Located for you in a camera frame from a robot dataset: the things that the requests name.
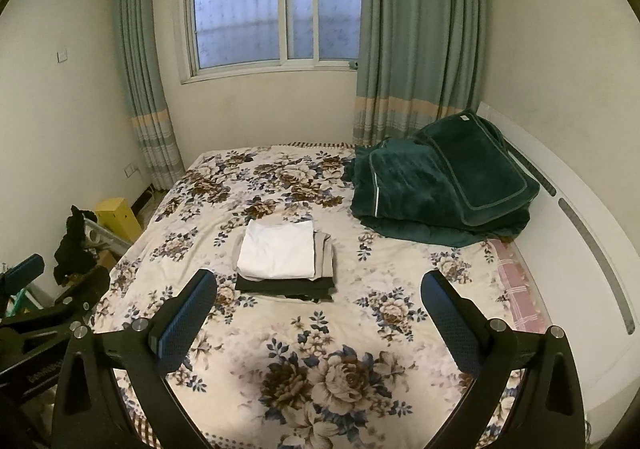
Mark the yellow box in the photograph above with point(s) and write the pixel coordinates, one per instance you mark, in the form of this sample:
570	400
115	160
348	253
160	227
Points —
115	214

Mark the white headboard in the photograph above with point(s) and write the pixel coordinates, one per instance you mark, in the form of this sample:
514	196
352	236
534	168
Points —
586	272

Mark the wall switch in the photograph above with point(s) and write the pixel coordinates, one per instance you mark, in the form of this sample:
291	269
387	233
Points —
61	56

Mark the left green curtain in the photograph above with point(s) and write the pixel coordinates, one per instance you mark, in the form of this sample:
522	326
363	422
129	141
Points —
146	103

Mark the floral bed sheet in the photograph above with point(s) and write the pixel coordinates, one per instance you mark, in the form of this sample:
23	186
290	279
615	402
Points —
365	368

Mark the white garment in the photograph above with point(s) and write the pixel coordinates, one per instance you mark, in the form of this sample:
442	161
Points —
271	251

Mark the white framed window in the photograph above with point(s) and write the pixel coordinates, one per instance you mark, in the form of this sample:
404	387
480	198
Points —
220	38

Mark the black cloth on floor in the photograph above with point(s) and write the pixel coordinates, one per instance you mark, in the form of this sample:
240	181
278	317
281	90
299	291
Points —
71	256

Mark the right green curtain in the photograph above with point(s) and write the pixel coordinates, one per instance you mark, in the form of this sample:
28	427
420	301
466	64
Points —
419	61

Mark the beige folded garment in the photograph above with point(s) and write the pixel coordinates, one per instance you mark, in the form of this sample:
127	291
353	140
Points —
323	256

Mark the green curtain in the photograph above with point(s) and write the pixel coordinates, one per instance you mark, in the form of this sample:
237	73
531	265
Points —
419	61
146	103

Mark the wall socket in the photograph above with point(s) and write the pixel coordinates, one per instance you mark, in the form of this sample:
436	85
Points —
130	169

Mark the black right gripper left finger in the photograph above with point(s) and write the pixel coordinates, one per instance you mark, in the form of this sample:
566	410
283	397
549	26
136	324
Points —
89	411

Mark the pink checked mattress pad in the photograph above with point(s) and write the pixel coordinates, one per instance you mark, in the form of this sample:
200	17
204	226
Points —
519	288

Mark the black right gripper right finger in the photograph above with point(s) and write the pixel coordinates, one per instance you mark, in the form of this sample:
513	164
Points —
547	411

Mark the black folded garment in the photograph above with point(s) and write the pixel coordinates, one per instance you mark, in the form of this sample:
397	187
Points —
303	289

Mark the dark green plush blanket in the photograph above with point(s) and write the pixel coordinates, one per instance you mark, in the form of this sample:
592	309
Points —
453	183

